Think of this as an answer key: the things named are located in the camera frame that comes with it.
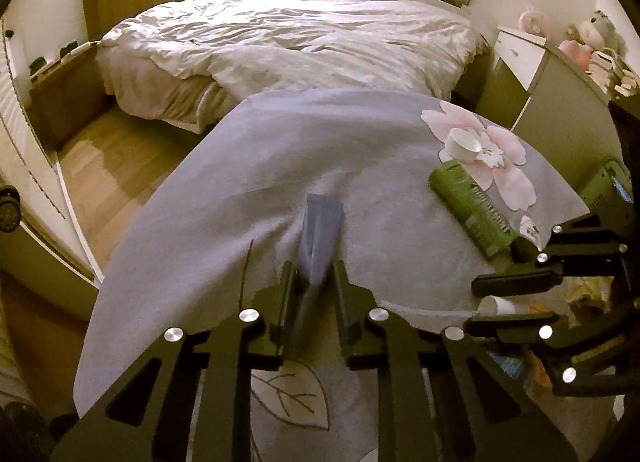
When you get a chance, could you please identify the white louvred wardrobe door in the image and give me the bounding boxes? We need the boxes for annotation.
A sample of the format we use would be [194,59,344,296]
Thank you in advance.
[0,17,101,288]

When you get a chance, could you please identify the purple floral tablecloth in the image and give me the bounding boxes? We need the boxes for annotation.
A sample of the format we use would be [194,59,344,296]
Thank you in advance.
[74,88,616,462]

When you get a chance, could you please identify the wooden nightstand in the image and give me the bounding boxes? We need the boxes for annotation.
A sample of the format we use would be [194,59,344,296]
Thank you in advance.
[27,42,113,143]

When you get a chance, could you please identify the pink desk fan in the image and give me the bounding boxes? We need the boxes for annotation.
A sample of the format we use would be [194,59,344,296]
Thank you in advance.
[518,9,548,35]

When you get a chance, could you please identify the white plastic cap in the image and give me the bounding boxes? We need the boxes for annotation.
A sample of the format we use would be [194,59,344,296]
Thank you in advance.
[446,128,484,159]

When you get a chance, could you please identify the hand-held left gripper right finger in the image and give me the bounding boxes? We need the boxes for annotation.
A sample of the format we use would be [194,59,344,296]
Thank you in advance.
[332,261,581,462]

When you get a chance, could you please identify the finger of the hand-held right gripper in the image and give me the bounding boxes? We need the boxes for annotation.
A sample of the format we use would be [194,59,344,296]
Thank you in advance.
[464,312,637,393]
[471,214,628,297]

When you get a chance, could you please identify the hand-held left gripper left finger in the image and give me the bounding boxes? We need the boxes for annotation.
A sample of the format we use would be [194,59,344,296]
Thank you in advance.
[50,259,301,462]

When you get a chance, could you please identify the pink plush toy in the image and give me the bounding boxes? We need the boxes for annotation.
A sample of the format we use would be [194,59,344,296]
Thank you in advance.
[557,39,590,67]

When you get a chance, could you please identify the orange packet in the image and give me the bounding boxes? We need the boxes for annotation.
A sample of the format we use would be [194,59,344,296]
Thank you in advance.
[522,349,553,390]

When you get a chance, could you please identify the stack of books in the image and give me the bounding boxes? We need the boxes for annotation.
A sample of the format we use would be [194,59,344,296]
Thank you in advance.
[585,49,640,98]

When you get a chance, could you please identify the green cylindrical bottle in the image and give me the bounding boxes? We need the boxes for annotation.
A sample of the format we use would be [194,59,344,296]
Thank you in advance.
[429,161,519,259]

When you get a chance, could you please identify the grey white plush toy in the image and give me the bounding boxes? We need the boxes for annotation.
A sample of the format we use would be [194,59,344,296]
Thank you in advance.
[570,9,626,55]

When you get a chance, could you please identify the white air purifier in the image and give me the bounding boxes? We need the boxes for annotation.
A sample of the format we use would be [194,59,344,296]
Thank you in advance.
[577,154,633,223]

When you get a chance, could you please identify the small white cup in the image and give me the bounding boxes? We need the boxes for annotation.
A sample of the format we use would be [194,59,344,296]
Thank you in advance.
[479,296,517,317]

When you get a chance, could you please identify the bed with white duvet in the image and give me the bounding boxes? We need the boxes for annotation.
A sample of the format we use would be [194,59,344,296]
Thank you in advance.
[95,0,488,123]

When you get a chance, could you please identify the white cabinet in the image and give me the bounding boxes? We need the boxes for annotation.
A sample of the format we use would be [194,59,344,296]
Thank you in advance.
[475,26,621,203]

